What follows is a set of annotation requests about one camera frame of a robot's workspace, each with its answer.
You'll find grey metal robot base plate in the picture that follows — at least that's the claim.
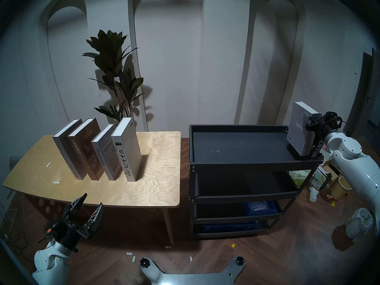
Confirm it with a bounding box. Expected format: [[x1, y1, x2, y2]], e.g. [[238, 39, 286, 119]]
[[139, 257, 246, 285]]

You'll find brown Homes book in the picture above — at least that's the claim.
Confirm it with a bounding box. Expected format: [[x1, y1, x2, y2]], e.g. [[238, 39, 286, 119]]
[[67, 118, 105, 181]]

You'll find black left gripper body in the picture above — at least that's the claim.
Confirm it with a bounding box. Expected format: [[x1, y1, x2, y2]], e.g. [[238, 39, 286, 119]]
[[46, 211, 92, 253]]

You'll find light green plastic bag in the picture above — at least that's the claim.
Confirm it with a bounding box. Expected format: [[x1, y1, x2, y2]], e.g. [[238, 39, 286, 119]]
[[289, 170, 312, 186]]

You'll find black metal shelf cart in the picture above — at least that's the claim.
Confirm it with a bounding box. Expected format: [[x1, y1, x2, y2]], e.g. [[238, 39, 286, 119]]
[[189, 125, 324, 240]]

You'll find yellow round bucket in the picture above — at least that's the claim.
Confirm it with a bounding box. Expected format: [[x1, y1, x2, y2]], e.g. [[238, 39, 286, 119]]
[[330, 176, 353, 200]]

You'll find black floor cable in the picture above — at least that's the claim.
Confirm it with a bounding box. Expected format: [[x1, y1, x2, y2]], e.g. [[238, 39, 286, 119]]
[[0, 209, 48, 257]]

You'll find tall green potted plant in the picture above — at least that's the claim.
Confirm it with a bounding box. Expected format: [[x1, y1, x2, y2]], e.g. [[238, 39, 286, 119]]
[[82, 29, 146, 132]]

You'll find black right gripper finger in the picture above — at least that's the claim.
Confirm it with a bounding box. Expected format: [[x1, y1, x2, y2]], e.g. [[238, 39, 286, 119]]
[[305, 115, 320, 131]]

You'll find green and white carton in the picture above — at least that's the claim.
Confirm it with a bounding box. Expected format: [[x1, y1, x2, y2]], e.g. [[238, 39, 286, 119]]
[[312, 166, 332, 190]]

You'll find white Arietta book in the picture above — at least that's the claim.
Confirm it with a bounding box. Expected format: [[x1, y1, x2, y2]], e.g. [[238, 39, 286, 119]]
[[111, 117, 143, 182]]

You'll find grey Special Issue book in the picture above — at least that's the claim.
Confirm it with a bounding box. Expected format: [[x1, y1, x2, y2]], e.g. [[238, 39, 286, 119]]
[[52, 118, 87, 181]]

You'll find grey Discontent book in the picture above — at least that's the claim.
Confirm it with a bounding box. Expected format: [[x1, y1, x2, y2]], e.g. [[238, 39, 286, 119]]
[[91, 123, 123, 181]]

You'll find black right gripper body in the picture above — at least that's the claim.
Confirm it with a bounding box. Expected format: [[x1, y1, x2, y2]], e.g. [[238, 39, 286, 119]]
[[314, 111, 343, 143]]

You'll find brown cardboard box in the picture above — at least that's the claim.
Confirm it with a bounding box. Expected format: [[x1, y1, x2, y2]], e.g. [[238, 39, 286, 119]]
[[322, 163, 340, 181]]

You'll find blue plastic bin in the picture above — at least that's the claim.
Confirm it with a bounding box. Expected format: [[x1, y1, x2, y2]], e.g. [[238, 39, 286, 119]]
[[242, 201, 278, 216]]

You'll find grey ianra book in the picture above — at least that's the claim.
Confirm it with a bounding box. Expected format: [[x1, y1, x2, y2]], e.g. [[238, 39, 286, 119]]
[[287, 101, 321, 156]]

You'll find dark door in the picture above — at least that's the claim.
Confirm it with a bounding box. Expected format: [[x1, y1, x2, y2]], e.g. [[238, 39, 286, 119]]
[[344, 47, 380, 141]]

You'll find black Century book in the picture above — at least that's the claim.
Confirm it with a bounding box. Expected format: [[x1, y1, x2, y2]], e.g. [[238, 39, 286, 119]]
[[309, 133, 324, 161]]

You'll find light wooden table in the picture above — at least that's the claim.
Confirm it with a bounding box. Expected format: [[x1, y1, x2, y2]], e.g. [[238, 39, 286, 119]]
[[2, 131, 181, 245]]

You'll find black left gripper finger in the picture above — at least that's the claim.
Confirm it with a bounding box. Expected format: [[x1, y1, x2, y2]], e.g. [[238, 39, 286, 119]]
[[63, 192, 88, 217], [83, 202, 104, 232]]

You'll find white bin with bag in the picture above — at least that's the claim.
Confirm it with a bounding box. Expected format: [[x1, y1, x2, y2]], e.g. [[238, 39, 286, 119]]
[[345, 208, 373, 239]]

